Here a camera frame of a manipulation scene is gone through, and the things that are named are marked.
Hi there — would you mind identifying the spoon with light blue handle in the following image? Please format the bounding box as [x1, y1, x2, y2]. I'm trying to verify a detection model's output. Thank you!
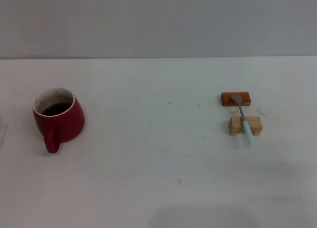
[230, 94, 256, 144]

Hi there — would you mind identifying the orange wooden block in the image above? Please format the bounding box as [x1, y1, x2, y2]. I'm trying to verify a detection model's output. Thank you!
[220, 91, 252, 107]

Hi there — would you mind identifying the light wooden spoon rest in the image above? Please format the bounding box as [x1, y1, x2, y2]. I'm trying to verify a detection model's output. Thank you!
[228, 116, 263, 137]

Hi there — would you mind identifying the red ceramic coffee cup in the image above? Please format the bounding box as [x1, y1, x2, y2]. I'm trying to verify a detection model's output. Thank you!
[32, 87, 86, 154]

